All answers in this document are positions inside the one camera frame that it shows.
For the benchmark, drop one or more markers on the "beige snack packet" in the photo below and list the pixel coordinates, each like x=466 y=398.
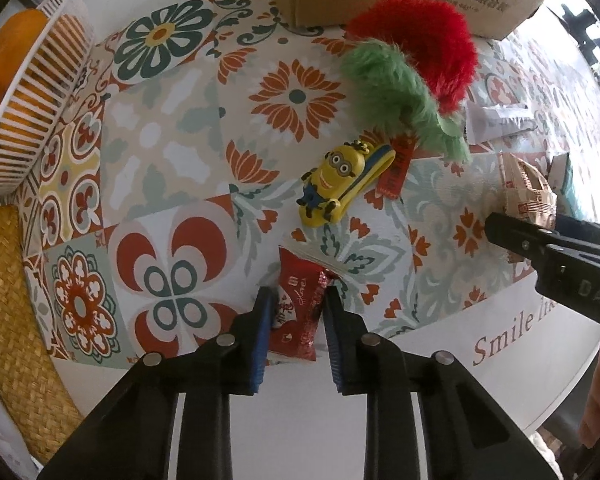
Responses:
x=527 y=190

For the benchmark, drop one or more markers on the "teal and white packet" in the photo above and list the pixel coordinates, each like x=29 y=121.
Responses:
x=567 y=185

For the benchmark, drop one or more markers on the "orange fruit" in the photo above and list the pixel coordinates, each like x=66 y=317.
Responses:
x=12 y=42

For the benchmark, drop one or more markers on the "red paper tag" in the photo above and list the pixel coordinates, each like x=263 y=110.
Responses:
x=395 y=170

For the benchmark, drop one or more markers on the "woven straw mat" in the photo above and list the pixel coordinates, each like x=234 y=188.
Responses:
x=15 y=320

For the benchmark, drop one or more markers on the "red and green furry plush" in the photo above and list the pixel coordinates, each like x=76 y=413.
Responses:
x=405 y=85

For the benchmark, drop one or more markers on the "floral patterned tablecloth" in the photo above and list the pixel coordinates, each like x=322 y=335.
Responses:
x=180 y=160

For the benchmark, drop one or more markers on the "red snack packet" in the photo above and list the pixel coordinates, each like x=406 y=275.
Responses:
x=300 y=310

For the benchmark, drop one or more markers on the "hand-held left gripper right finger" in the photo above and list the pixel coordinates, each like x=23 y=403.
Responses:
x=334 y=345

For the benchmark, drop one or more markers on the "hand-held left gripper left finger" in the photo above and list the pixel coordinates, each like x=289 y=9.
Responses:
x=261 y=345

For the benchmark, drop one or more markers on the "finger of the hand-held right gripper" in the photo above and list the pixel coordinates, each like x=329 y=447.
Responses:
x=515 y=237

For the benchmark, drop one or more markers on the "yellow cartoon figure toy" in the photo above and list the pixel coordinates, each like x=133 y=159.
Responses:
x=335 y=170

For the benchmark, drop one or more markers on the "black stand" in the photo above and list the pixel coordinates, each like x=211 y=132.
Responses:
x=587 y=35

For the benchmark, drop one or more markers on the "white slatted plastic basket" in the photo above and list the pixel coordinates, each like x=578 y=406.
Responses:
x=35 y=110

